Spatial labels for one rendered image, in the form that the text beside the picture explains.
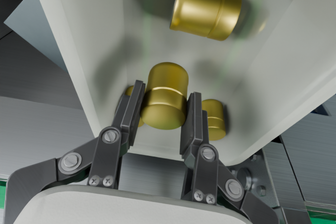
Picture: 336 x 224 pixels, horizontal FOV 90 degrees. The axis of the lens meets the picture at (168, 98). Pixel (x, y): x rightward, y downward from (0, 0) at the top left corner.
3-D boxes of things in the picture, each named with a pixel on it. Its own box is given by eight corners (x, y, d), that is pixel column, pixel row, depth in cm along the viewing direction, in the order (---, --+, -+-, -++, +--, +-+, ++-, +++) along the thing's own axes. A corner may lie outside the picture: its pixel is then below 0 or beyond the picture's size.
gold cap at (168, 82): (151, 57, 14) (139, 98, 11) (193, 66, 14) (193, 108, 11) (147, 87, 16) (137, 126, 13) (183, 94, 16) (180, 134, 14)
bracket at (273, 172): (223, 164, 27) (229, 216, 23) (254, 138, 20) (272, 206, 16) (245, 168, 28) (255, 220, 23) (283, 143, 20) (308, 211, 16)
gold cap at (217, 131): (196, 113, 25) (196, 140, 22) (198, 98, 23) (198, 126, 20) (220, 115, 25) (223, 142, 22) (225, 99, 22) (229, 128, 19)
